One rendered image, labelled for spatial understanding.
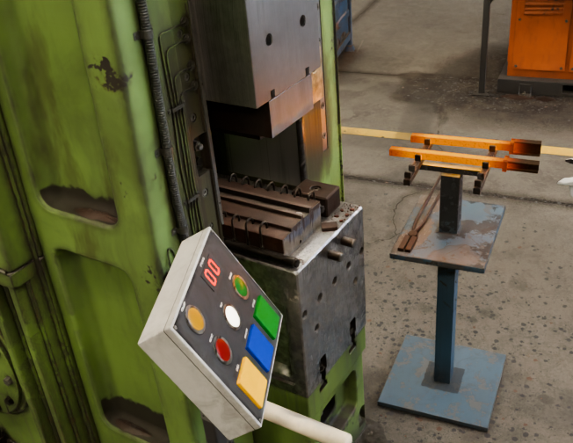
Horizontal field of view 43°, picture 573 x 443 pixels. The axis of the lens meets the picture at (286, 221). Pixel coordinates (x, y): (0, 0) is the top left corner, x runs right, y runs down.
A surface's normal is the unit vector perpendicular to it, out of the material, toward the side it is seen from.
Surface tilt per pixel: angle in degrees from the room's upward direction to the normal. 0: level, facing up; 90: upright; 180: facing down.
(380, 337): 0
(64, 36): 89
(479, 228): 0
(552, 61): 90
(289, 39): 90
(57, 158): 89
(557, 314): 0
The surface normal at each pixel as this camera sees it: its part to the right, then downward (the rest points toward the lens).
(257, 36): 0.85, 0.22
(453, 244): -0.08, -0.85
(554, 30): -0.38, 0.54
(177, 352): -0.11, 0.52
